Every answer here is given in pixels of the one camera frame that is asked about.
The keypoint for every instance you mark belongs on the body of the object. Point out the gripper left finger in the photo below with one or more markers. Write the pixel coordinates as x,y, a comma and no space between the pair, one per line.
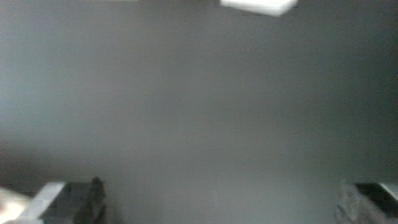
65,204

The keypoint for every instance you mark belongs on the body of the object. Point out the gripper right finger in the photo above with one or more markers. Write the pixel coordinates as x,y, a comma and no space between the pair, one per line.
367,203

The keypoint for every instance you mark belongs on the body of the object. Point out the white table leg with tag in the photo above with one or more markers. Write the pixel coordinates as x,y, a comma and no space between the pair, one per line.
266,7

